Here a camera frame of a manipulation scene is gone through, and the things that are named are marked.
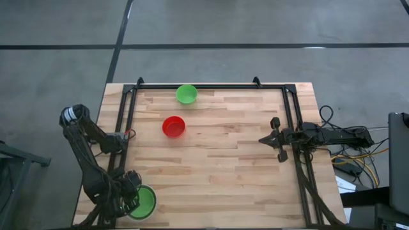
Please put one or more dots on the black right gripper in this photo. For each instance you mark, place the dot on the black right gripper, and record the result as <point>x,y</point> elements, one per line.
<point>289,136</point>

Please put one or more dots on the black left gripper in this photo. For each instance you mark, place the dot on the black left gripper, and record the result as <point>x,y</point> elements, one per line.
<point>129,185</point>

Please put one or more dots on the green plastic bowl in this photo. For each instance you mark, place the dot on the green plastic bowl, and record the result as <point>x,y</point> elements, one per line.
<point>146,202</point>
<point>186,94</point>

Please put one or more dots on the red plastic bowl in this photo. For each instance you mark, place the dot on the red plastic bowl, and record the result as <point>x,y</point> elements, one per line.
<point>173,126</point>

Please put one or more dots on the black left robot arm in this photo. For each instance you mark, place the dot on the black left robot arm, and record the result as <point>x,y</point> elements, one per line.
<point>92,179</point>

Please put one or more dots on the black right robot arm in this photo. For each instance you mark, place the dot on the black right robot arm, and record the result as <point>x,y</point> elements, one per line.
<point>345,137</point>

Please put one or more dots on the black low shelf board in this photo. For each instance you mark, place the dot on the black low shelf board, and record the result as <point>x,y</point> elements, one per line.
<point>364,196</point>

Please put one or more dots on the black power brick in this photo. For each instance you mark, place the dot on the black power brick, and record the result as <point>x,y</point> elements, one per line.
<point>346,168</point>

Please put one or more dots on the white paper sheet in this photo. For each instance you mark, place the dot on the white paper sheet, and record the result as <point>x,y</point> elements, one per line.
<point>345,185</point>

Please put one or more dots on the grey metal side stand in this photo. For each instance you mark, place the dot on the grey metal side stand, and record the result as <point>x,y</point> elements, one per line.
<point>19,156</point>

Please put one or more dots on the dark grey monitor case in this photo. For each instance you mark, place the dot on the dark grey monitor case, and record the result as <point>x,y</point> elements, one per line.
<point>399,159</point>

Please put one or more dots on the black equipment box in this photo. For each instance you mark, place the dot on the black equipment box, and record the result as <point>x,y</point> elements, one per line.
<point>391,217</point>

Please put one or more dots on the black aluminium table frame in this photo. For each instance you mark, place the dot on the black aluminium table frame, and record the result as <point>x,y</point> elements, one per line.
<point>290,111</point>

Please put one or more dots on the black frame clamp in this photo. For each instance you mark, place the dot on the black frame clamp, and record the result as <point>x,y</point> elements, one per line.
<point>140,81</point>
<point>256,82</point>

